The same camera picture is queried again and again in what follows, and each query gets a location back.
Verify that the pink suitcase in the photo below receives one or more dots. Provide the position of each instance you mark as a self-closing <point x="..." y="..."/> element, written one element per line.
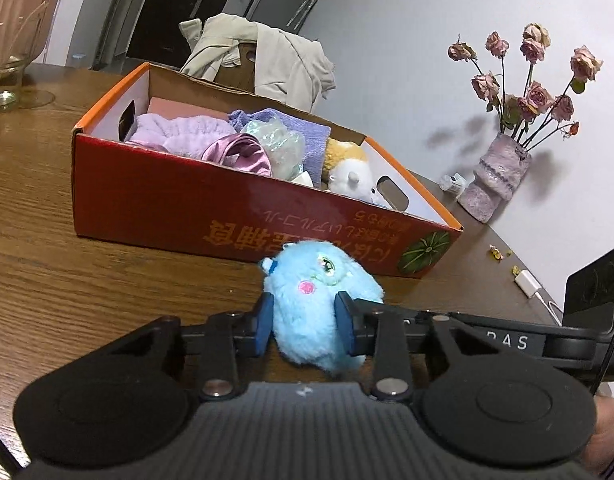
<point x="17" y="10"/>

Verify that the wooden chair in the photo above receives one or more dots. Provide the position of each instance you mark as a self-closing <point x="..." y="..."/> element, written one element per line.
<point x="239" y="67"/>

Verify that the pink rectangular box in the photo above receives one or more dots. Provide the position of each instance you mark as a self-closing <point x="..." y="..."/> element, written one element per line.
<point x="172" y="106"/>

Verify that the yellow and white plush toy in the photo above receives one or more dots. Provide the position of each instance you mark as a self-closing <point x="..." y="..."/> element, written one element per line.
<point x="349" y="172"/>

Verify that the blue plush toy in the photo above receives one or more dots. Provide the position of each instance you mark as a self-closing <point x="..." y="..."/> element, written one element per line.
<point x="317" y="310"/>

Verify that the white jacket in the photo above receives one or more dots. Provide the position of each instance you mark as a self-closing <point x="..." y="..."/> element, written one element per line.
<point x="282" y="67"/>

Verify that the orange cardboard box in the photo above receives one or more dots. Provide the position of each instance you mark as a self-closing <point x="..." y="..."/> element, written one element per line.
<point x="187" y="210"/>

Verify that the iridescent crinkled bag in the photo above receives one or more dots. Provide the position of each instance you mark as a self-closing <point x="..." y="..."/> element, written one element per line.
<point x="279" y="147"/>

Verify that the glass goblet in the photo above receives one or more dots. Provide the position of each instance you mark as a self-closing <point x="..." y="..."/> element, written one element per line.
<point x="7" y="95"/>

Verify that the dried pink roses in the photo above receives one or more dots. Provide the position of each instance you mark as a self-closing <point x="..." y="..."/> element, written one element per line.
<point x="534" y="97"/>

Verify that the translucent umbrella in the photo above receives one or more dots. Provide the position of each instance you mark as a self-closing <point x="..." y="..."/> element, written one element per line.
<point x="309" y="2"/>

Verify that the candy wrappers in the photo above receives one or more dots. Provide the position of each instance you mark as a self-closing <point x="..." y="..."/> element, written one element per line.
<point x="497" y="252"/>

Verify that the pink textured vase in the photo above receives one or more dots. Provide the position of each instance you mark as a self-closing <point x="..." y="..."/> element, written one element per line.
<point x="494" y="175"/>

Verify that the small white bottle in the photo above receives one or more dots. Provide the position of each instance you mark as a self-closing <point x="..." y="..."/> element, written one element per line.
<point x="453" y="183"/>

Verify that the lilac towel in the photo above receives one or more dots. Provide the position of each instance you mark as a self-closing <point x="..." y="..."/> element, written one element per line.
<point x="182" y="132"/>

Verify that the person's right hand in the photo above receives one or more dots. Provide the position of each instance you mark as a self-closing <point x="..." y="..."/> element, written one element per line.
<point x="607" y="430"/>

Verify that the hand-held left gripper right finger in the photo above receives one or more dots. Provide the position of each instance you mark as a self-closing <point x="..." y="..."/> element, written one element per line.
<point x="346" y="322"/>

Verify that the dark door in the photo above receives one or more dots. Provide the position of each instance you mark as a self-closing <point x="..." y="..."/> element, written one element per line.
<point x="187" y="10"/>

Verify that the pink satin cloth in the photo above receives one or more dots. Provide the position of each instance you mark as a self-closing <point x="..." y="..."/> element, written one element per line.
<point x="237" y="152"/>

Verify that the white charger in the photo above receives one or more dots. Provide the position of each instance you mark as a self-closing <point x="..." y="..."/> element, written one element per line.
<point x="529" y="284"/>

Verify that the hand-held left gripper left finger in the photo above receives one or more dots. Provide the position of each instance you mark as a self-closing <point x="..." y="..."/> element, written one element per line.
<point x="264" y="322"/>

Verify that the purple knitted cloth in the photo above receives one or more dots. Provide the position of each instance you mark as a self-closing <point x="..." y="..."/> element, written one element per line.
<point x="314" y="142"/>

